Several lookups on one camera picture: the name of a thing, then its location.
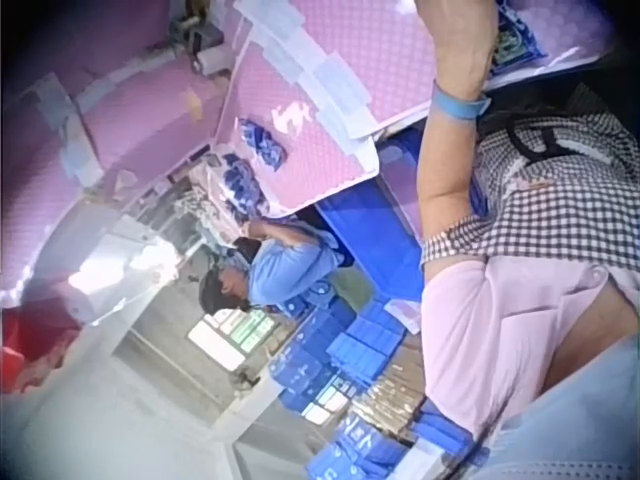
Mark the person's left hand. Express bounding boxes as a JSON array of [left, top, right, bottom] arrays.
[[417, 0, 502, 97]]

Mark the pink dotted bench mat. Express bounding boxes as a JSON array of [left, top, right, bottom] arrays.
[[73, 53, 229, 173], [483, 0, 617, 93], [213, 0, 442, 221]]

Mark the large blue plastic crate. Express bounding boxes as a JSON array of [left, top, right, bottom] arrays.
[[315, 135, 427, 307]]

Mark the blue packets heap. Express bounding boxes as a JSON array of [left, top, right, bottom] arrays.
[[236, 116, 290, 172]]

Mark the bag of blue parts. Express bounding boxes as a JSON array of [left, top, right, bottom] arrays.
[[219, 151, 268, 213]]

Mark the grey bench tool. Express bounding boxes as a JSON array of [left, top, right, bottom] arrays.
[[168, 13, 225, 57]]

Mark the stack of blue crates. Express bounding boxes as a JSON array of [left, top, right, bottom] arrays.
[[267, 294, 482, 480]]

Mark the window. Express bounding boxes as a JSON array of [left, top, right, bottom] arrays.
[[186, 308, 282, 363]]

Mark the red bin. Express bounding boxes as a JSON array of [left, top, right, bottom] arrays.
[[0, 308, 77, 397]]

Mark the blue wrist strap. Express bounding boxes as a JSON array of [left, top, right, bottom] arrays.
[[430, 77, 494, 122]]

